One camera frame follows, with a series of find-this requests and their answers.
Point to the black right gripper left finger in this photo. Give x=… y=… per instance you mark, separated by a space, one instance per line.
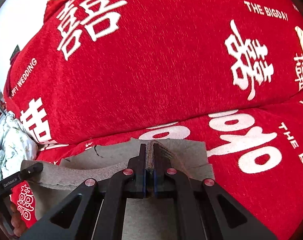
x=95 y=209

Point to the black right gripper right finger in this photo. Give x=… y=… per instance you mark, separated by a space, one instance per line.
x=204 y=210

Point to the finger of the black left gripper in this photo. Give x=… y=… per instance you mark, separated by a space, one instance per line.
x=29 y=172

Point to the grey knit sweater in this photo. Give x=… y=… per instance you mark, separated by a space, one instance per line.
x=144 y=218

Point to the person's left hand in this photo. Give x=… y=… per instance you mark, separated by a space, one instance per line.
x=16 y=221

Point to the white floral crumpled cloth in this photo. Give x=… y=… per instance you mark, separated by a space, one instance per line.
x=15 y=146

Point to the red wedding bed sheet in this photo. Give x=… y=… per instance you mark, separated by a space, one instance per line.
x=256 y=153

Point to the red wedding quilt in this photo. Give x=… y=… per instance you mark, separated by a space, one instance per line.
x=103 y=67

